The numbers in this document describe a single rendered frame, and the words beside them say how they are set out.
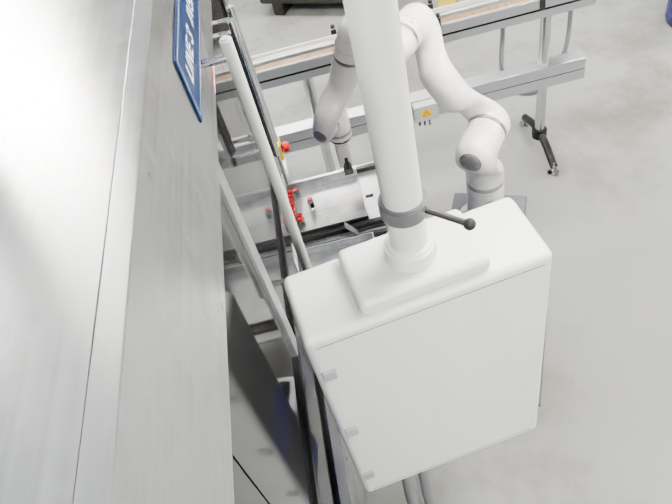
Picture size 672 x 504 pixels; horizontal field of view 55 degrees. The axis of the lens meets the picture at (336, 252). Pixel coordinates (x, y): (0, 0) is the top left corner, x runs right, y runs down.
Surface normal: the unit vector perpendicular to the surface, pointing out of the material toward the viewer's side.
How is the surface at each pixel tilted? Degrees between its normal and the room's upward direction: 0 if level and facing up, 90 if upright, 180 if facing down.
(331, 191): 0
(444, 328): 90
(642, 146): 0
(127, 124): 0
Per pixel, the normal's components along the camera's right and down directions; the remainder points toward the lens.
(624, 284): -0.19, -0.64
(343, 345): 0.29, 0.69
